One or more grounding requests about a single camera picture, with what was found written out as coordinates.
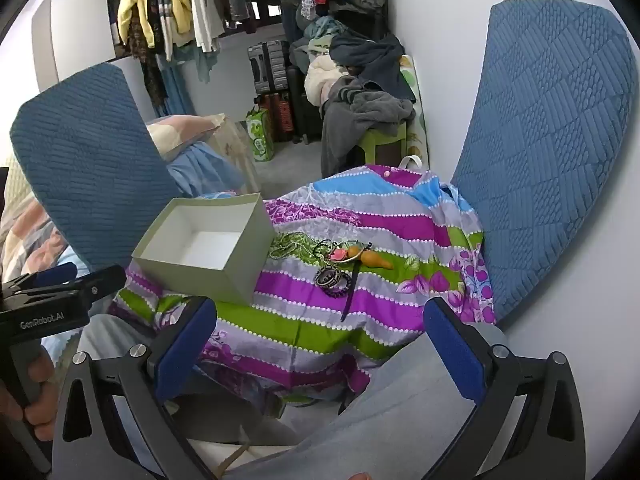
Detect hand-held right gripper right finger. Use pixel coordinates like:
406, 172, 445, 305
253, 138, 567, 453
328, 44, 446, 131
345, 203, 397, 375
422, 296, 587, 480

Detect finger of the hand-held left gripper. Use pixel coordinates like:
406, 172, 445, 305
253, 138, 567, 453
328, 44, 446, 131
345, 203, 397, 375
2, 265, 127, 311
22, 262, 79, 291

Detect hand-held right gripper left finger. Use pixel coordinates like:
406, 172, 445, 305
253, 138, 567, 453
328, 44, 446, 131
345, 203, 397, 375
51, 296, 218, 480

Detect white shallow box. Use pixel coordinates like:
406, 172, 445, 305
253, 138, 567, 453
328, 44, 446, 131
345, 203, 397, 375
131, 192, 276, 307

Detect long black strap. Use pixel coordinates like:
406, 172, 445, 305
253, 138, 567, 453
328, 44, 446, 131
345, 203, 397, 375
340, 242, 373, 323

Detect orange gourd pendant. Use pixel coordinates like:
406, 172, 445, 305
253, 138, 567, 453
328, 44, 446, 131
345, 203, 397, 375
347, 246, 393, 271

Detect black bead bracelet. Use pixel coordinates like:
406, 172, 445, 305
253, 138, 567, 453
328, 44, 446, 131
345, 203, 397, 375
314, 266, 354, 297

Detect person's left hand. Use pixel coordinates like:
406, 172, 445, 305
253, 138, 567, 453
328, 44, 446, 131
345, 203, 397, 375
0, 347, 58, 442

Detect pale blue printed cloth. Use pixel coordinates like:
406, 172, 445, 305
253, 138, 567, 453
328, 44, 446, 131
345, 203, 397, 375
40, 329, 87, 362

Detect plaid pastel blanket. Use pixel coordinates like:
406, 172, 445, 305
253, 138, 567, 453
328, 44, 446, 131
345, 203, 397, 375
0, 165, 69, 282

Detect small blue quilted cushion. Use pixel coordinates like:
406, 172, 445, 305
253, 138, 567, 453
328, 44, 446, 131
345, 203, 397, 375
10, 62, 193, 271

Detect floral striped blanket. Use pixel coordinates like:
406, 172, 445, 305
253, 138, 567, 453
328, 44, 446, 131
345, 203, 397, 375
107, 164, 497, 406

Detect light blue bed sheet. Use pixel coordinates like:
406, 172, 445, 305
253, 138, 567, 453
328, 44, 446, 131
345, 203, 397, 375
165, 140, 247, 199

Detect pink and cream checked pillow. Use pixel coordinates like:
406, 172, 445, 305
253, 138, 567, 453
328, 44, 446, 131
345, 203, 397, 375
145, 112, 231, 162

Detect beige printed blanket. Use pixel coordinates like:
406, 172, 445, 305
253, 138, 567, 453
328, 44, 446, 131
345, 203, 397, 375
205, 115, 262, 196

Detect green shopping bag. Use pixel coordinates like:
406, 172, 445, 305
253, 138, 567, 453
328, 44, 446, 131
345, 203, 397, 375
245, 105, 276, 162

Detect green plastic stool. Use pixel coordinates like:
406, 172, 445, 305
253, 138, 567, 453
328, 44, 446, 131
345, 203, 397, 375
357, 122, 408, 166

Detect large blue quilted cushion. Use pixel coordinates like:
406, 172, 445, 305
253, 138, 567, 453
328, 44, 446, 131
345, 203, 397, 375
450, 0, 632, 321

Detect red suitcase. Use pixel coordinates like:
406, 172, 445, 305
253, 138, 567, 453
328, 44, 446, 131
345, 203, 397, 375
257, 91, 294, 142

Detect white cabinet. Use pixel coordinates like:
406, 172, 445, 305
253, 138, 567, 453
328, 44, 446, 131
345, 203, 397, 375
50, 0, 122, 82

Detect dark grey fleece garment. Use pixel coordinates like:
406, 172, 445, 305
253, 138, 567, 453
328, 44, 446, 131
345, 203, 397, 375
320, 77, 417, 179

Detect black suitcase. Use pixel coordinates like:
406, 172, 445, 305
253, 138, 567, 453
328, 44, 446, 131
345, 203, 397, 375
286, 62, 325, 144

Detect grey hard suitcase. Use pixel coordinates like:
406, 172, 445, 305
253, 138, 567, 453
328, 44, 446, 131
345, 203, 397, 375
247, 40, 292, 95

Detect row of hanging clothes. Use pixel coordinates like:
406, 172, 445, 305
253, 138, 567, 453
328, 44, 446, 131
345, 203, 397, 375
117, 0, 386, 111

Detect cream fleece garment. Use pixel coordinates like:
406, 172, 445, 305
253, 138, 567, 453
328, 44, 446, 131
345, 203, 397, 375
304, 55, 352, 109

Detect navy garment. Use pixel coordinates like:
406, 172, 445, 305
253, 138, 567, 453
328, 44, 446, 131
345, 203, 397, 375
327, 32, 407, 102

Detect pile of mixed clothes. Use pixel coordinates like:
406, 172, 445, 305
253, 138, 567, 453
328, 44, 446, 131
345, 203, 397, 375
290, 0, 391, 61

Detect printed board against wall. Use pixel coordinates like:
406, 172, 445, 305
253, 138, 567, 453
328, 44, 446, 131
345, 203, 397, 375
399, 54, 431, 169

